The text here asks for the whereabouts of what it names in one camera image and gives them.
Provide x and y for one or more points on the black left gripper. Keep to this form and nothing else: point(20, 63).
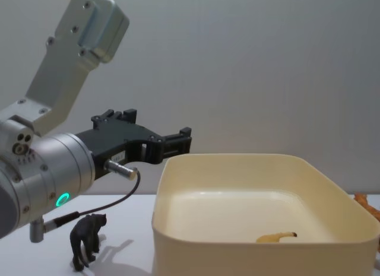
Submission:
point(112, 139)

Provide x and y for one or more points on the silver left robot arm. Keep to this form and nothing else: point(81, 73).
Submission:
point(59, 169)

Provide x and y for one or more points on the black panther toy figure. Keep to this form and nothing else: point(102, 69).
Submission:
point(86, 234)

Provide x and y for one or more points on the white table cloth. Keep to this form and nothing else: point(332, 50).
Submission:
point(127, 258)

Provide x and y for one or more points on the cream plastic bin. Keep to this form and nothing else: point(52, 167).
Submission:
point(237, 258)

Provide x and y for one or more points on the pale yellow toy animal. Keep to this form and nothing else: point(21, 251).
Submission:
point(271, 238)

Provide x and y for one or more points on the orange toy animal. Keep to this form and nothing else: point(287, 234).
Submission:
point(368, 205)

